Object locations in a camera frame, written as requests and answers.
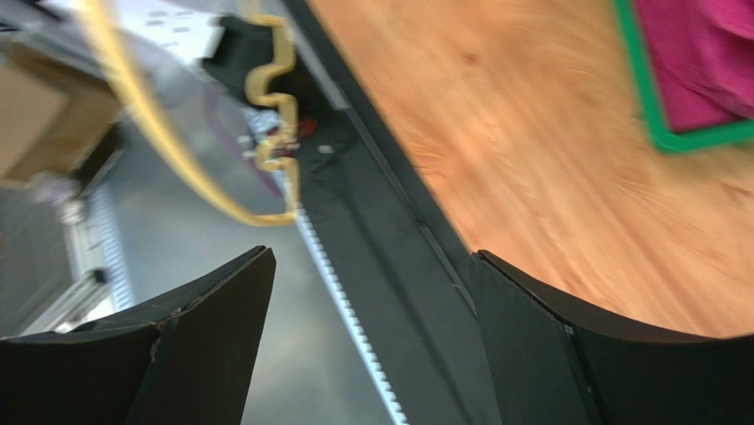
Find pink trousers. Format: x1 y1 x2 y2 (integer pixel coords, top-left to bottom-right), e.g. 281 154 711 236
634 0 753 133

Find cream yellow hanger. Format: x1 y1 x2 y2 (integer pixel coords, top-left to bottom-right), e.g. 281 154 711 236
75 1 300 227

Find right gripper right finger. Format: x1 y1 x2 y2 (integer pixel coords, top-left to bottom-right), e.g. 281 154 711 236
469 251 753 424

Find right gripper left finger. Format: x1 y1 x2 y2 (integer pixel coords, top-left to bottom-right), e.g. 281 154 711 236
1 246 276 424

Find cardboard box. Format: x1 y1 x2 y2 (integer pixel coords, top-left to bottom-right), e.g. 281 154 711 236
1 42 122 187

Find green plastic tray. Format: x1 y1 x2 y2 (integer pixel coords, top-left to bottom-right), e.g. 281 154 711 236
613 0 753 154

